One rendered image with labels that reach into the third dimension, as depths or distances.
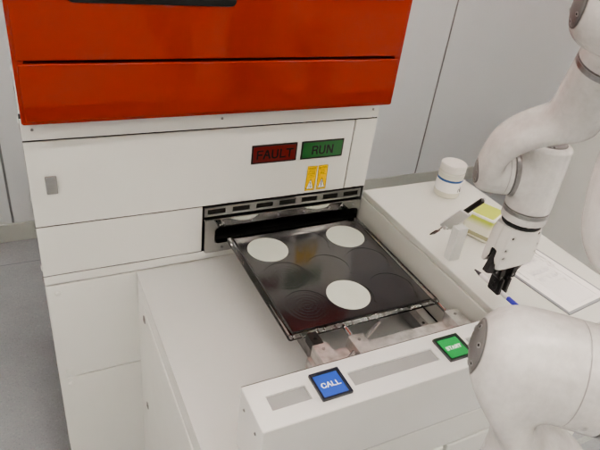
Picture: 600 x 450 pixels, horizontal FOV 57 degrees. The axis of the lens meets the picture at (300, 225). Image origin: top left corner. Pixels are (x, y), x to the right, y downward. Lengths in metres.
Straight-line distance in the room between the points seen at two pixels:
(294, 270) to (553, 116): 0.64
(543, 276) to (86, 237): 1.03
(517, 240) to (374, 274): 0.35
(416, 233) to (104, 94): 0.77
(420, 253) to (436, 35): 2.25
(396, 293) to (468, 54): 2.55
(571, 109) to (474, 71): 2.81
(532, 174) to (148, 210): 0.81
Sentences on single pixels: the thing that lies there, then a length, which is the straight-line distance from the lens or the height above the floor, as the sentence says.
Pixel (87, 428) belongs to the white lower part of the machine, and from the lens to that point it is 1.74.
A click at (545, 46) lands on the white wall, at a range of 4.11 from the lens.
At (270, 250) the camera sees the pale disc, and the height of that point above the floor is 0.90.
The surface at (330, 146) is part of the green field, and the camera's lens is 1.40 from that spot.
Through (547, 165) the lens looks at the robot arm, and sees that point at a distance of 1.06.
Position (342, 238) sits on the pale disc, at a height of 0.90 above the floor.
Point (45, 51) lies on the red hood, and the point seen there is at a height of 1.36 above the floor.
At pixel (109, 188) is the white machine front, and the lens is 1.26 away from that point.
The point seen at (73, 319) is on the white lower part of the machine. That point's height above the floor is 0.71.
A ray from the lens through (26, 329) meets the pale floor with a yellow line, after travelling 2.53.
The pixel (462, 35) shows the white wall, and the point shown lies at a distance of 3.58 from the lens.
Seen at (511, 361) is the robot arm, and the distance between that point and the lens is 0.62.
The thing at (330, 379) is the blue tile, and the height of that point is 0.96.
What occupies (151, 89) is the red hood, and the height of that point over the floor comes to 1.28.
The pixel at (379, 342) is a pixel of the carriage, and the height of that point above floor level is 0.88.
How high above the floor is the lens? 1.66
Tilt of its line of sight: 32 degrees down
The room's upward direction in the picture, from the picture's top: 8 degrees clockwise
